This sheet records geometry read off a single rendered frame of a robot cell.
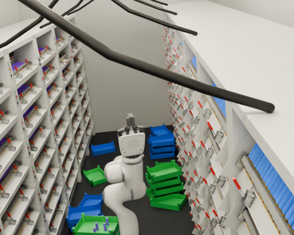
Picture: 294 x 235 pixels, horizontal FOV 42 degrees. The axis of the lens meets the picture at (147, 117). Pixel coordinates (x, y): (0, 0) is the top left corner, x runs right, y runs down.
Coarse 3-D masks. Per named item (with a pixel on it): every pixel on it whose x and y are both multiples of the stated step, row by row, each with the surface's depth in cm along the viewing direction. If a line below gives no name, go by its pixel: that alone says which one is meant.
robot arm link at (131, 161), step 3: (141, 153) 156; (123, 156) 154; (141, 156) 154; (123, 159) 153; (126, 159) 152; (129, 159) 152; (132, 159) 152; (135, 159) 152; (138, 159) 152; (141, 159) 154; (126, 162) 153; (129, 162) 152; (132, 162) 152; (135, 162) 152; (138, 162) 153
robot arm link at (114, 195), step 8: (112, 184) 200; (120, 184) 198; (104, 192) 197; (112, 192) 195; (120, 192) 196; (128, 192) 196; (104, 200) 196; (112, 200) 194; (120, 200) 196; (128, 200) 199; (112, 208) 195; (120, 208) 196; (120, 216) 196; (128, 216) 196; (136, 216) 201; (120, 224) 198; (128, 224) 196; (136, 224) 198; (120, 232) 199; (128, 232) 196; (136, 232) 198
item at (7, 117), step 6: (0, 108) 258; (6, 108) 258; (12, 108) 258; (0, 114) 251; (6, 114) 258; (12, 114) 260; (0, 120) 248; (6, 120) 244; (12, 120) 251; (0, 126) 239; (6, 126) 240; (12, 126) 252; (0, 132) 231; (6, 132) 240; (0, 138) 231
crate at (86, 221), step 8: (88, 216) 289; (96, 216) 288; (104, 216) 286; (112, 216) 285; (80, 224) 285; (88, 224) 287; (112, 224) 284; (72, 232) 272; (80, 232) 271; (88, 232) 270; (104, 232) 276; (112, 232) 265
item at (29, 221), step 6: (30, 204) 284; (30, 210) 283; (36, 210) 285; (24, 216) 273; (30, 216) 278; (36, 216) 280; (24, 222) 271; (30, 222) 269; (36, 222) 278; (18, 228) 260; (24, 228) 264; (30, 228) 266; (18, 234) 258; (24, 234) 259; (30, 234) 262
